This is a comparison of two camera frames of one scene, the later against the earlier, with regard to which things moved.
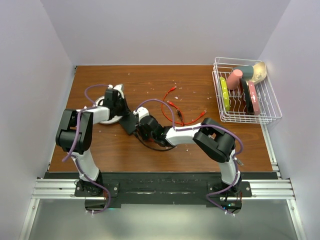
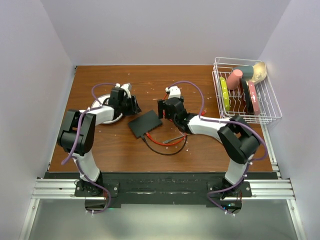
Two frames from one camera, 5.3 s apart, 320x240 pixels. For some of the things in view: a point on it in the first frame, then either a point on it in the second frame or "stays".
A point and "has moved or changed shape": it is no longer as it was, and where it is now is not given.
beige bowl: (259, 72) stays
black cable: (171, 147) to (164, 154)
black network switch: (129, 122) has moved or changed shape
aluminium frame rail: (276, 188) stays
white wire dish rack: (243, 92) stays
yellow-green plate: (225, 93) stays
